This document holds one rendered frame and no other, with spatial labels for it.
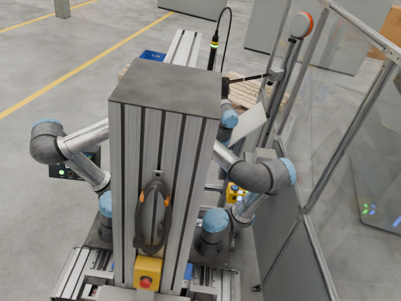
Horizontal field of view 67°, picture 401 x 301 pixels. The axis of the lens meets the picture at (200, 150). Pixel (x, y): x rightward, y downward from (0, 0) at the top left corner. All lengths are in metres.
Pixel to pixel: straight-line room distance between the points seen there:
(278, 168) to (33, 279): 2.15
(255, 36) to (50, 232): 5.90
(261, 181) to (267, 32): 6.36
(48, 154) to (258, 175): 0.77
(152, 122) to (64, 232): 2.39
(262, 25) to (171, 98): 6.68
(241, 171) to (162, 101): 0.55
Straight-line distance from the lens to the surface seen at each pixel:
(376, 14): 7.39
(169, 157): 0.74
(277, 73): 2.25
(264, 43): 7.43
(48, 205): 3.24
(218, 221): 1.45
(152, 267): 1.05
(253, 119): 2.17
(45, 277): 2.80
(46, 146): 1.25
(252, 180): 1.13
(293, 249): 2.18
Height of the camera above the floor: 2.38
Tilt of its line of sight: 38 degrees down
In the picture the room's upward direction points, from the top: 11 degrees clockwise
